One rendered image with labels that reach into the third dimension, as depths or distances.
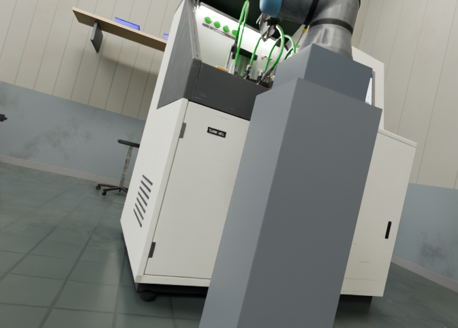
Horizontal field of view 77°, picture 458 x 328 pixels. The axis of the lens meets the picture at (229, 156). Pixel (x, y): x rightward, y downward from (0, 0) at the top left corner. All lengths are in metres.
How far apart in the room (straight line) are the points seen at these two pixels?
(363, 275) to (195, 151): 1.18
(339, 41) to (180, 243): 0.89
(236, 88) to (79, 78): 3.08
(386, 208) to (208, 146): 1.11
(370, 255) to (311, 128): 1.27
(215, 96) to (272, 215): 0.67
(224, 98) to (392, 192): 1.12
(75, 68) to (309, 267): 3.78
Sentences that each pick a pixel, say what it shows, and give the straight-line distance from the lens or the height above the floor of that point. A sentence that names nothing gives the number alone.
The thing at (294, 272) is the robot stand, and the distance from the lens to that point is 0.71.
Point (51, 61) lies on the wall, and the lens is 4.21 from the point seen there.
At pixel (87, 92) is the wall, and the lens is 4.07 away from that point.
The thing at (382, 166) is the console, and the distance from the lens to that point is 1.79.
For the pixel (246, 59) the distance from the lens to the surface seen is 1.88.
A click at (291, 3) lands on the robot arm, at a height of 1.02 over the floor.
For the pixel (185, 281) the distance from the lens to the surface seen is 1.28.
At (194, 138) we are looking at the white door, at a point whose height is 0.65.
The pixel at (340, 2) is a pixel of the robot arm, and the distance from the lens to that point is 0.87.
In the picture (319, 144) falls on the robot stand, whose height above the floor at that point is 0.67.
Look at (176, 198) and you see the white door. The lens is 1.16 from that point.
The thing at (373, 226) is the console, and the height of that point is 0.45.
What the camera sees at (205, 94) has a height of 0.83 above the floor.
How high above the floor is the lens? 0.57
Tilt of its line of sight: 2 degrees up
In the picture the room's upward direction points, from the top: 14 degrees clockwise
